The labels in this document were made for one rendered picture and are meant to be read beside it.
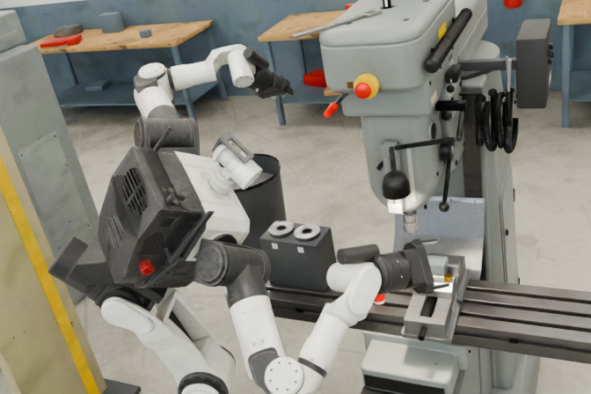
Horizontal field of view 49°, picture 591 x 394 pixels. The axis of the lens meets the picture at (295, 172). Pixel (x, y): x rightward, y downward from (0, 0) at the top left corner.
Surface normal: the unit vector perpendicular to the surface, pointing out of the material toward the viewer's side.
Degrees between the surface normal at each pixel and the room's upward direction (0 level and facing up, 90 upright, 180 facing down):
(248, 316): 35
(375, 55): 90
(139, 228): 56
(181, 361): 90
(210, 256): 52
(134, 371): 0
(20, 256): 90
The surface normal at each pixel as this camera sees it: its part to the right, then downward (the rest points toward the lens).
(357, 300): 0.54, -0.07
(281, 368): -0.14, -0.47
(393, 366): -0.17, -0.88
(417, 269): 0.50, -0.33
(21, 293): 0.90, 0.04
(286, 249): -0.45, 0.47
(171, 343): 0.07, 0.77
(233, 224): 0.74, -0.05
